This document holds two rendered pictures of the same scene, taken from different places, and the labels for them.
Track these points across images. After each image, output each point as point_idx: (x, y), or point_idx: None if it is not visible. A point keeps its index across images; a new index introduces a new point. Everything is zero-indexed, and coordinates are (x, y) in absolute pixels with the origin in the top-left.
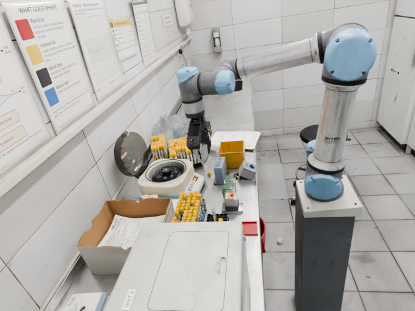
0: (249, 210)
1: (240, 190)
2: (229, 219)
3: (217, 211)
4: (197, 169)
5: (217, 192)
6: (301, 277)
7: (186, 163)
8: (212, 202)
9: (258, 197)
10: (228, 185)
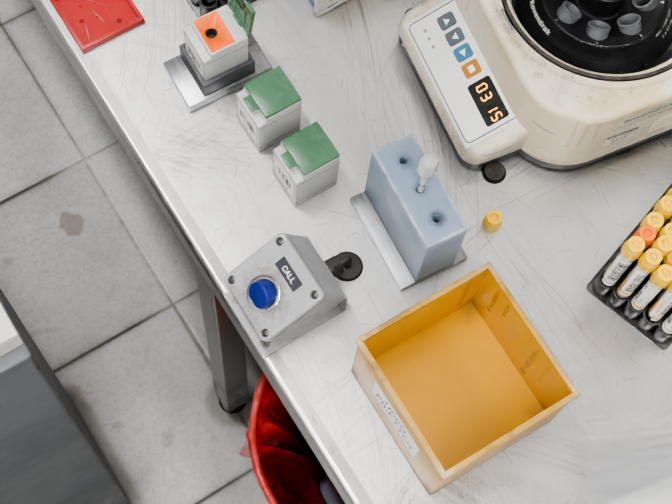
0: (147, 99)
1: (258, 189)
2: (196, 18)
3: (268, 30)
4: (596, 243)
5: (354, 129)
6: (14, 310)
7: (564, 79)
8: (329, 69)
9: (155, 188)
10: (279, 98)
